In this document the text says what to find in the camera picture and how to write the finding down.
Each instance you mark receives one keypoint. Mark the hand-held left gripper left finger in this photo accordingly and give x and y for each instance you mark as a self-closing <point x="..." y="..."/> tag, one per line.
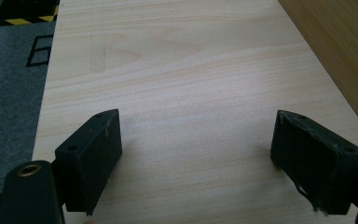
<point x="88" y="161"/>

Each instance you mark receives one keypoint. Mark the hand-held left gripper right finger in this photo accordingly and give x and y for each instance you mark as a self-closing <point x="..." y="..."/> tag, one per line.
<point x="317" y="161"/>

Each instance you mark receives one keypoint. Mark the brown wooden board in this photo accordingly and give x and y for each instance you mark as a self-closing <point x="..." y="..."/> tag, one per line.
<point x="345" y="46"/>

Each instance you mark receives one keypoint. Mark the black base with hazard stripes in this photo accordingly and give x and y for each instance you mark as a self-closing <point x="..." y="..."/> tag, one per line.
<point x="28" y="11"/>

